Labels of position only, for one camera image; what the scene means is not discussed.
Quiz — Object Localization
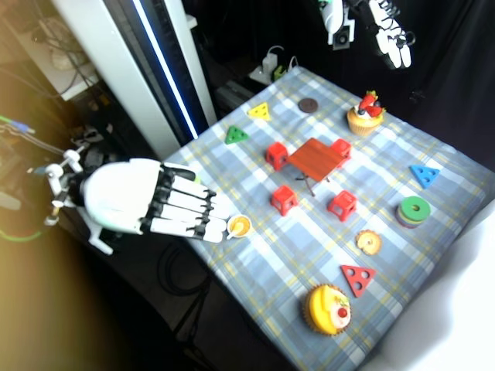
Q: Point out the red triangle block with holes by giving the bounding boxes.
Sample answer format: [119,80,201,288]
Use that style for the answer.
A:
[340,264,377,299]

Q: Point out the strawberry toy cupcake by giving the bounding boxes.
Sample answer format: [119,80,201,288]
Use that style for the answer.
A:
[346,90,387,138]

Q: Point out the green triangle block with holes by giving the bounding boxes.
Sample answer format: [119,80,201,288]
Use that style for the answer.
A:
[224,125,251,146]

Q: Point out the yellow triangle block with holes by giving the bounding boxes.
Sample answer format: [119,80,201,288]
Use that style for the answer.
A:
[247,101,273,122]

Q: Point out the red toy stool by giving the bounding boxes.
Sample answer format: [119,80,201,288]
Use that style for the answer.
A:
[329,138,353,165]
[270,185,300,217]
[265,141,291,172]
[326,189,359,223]

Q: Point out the blue triangle block with holes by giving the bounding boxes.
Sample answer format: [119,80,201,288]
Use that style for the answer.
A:
[408,164,442,190]

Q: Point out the small toy tart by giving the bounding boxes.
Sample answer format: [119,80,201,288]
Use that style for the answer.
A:
[355,229,384,257]

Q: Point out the black cable coil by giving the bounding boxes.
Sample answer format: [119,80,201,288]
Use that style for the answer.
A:
[156,242,212,298]

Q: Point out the white power adapter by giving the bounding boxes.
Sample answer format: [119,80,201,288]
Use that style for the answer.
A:
[248,45,288,85]

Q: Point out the stack of coloured rings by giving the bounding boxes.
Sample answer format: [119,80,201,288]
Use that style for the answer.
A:
[394,195,432,230]

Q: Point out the yellow fruit toy cupcake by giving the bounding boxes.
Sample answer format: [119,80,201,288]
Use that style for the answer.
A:
[302,284,353,337]

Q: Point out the blue plaid cloth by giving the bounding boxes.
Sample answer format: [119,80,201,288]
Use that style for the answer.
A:
[163,65,486,371]

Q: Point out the brown toy table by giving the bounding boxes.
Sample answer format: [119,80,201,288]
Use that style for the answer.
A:
[285,137,343,197]

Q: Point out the small cup of orange juice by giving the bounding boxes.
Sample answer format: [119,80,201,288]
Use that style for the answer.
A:
[225,214,254,240]

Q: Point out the green cable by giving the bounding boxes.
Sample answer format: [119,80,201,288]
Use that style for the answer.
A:
[0,226,44,244]

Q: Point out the white column with blue light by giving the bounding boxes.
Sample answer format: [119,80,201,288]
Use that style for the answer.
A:
[49,0,218,160]

